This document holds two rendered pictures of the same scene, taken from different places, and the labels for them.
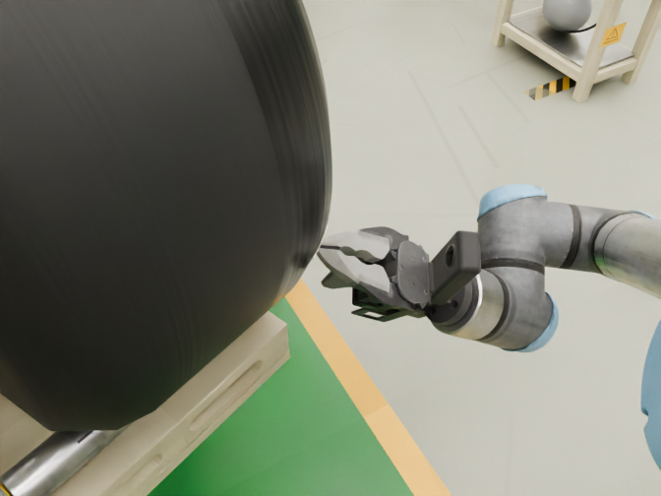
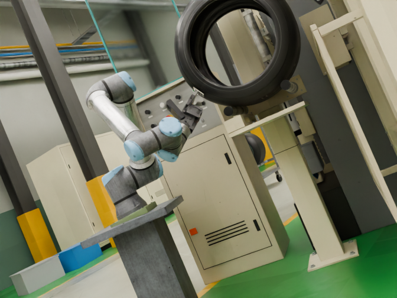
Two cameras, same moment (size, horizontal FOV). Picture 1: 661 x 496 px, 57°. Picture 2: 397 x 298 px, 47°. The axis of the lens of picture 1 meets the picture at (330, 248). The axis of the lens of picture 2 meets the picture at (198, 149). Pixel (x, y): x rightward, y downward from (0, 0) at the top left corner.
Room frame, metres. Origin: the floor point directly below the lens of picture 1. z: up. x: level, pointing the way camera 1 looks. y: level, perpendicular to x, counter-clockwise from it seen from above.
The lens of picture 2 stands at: (2.32, -0.90, 0.73)
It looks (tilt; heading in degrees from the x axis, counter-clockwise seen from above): 2 degrees up; 157
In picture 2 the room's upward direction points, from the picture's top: 23 degrees counter-clockwise
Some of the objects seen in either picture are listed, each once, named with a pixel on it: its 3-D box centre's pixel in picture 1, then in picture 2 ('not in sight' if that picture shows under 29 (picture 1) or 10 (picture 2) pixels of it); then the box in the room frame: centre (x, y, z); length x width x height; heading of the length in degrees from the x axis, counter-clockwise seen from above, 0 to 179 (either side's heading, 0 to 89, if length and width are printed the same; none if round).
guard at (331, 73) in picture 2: not in sight; (351, 120); (0.83, 0.41, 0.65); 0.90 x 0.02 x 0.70; 140
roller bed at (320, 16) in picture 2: not in sight; (325, 41); (0.52, 0.74, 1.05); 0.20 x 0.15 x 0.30; 140
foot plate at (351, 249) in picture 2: not in sight; (332, 253); (0.23, 0.46, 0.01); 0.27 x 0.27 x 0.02; 50
